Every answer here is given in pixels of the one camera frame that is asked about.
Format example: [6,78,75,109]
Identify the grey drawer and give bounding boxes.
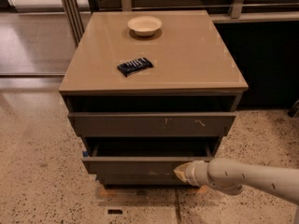
[68,112,235,137]
[82,142,213,176]
[99,175,184,186]

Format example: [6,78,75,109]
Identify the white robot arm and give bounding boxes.
[174,158,299,205]

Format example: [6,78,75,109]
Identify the grey bottom drawer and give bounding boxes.
[99,175,184,186]

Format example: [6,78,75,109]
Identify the grey drawer cabinet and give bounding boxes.
[58,10,249,187]

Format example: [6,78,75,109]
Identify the grey top drawer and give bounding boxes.
[68,112,235,137]

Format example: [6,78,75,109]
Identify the black floor label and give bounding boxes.
[107,209,123,215]

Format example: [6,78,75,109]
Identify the blue tape piece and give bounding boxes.
[82,151,89,158]

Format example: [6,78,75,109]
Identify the dark blue snack packet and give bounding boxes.
[117,57,153,77]

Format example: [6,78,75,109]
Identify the white bowl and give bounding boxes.
[127,16,162,36]

